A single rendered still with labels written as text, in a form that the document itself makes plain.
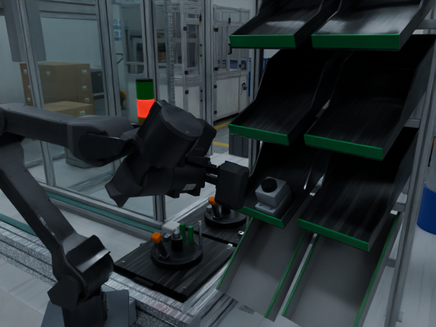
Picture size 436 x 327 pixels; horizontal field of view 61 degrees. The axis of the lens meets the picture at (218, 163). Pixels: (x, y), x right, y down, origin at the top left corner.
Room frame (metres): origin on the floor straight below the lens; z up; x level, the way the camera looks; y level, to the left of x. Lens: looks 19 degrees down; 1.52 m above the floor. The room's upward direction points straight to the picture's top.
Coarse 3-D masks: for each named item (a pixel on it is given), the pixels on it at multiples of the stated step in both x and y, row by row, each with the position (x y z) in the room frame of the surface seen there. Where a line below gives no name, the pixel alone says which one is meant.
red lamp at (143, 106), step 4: (140, 100) 1.04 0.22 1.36; (144, 100) 1.04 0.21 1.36; (148, 100) 1.04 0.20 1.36; (152, 100) 1.05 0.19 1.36; (140, 104) 1.04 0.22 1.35; (144, 104) 1.04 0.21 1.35; (148, 104) 1.04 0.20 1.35; (140, 108) 1.04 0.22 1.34; (144, 108) 1.04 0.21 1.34; (148, 108) 1.04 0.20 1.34; (140, 112) 1.04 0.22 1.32; (144, 112) 1.04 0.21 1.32; (148, 112) 1.04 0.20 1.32; (140, 116) 1.04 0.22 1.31; (144, 116) 1.04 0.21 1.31
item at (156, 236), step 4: (156, 232) 0.80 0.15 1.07; (160, 232) 0.81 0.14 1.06; (164, 232) 0.81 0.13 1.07; (152, 236) 0.79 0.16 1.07; (156, 236) 0.79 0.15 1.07; (160, 236) 0.79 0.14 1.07; (152, 240) 0.79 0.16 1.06; (156, 240) 0.78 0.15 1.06; (160, 240) 0.79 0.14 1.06; (156, 244) 0.80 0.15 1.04; (160, 244) 0.80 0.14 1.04; (160, 248) 0.80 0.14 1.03; (164, 248) 0.81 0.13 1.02; (160, 252) 0.81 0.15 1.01; (164, 252) 0.81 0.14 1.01; (164, 256) 0.81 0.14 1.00
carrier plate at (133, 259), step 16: (208, 240) 0.94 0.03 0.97; (128, 256) 0.85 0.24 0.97; (144, 256) 0.85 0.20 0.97; (208, 256) 0.85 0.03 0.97; (224, 256) 0.85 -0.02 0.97; (128, 272) 0.79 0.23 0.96; (144, 272) 0.78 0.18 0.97; (160, 272) 0.78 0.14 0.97; (176, 272) 0.78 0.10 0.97; (192, 272) 0.78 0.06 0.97; (208, 272) 0.78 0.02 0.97; (160, 288) 0.74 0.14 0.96; (176, 288) 0.72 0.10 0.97; (192, 288) 0.72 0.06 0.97
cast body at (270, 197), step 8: (264, 184) 0.64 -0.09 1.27; (272, 184) 0.63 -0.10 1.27; (280, 184) 0.64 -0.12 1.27; (256, 192) 0.64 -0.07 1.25; (264, 192) 0.63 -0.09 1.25; (272, 192) 0.62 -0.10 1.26; (280, 192) 0.63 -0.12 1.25; (288, 192) 0.65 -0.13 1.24; (264, 200) 0.63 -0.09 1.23; (272, 200) 0.62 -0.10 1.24; (280, 200) 0.63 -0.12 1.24; (288, 200) 0.65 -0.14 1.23; (256, 208) 0.64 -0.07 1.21; (264, 208) 0.63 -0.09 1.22; (272, 208) 0.62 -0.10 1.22; (280, 208) 0.63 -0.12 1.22; (272, 216) 0.62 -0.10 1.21; (280, 216) 0.63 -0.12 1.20
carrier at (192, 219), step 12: (204, 204) 1.18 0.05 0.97; (192, 216) 1.09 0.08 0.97; (204, 216) 1.06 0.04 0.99; (228, 216) 1.05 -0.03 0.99; (240, 216) 1.05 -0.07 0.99; (204, 228) 1.01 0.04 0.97; (216, 228) 1.01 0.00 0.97; (228, 228) 1.01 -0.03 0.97; (240, 228) 1.01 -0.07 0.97; (216, 240) 0.95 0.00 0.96; (228, 240) 0.94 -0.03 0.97
